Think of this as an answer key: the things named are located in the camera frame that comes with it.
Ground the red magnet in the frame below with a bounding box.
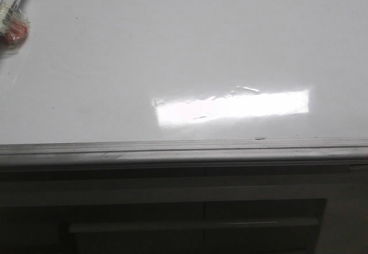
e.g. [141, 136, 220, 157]
[1, 10, 30, 50]

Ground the white whiteboard surface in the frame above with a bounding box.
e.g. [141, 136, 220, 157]
[1, 0, 367, 144]

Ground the grey cabinet with recessed panel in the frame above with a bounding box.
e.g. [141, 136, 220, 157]
[1, 164, 367, 253]

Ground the grey cabinet handle bar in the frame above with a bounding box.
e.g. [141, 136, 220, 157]
[69, 217, 320, 234]

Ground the grey aluminium whiteboard frame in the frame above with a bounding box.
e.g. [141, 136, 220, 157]
[1, 137, 367, 170]

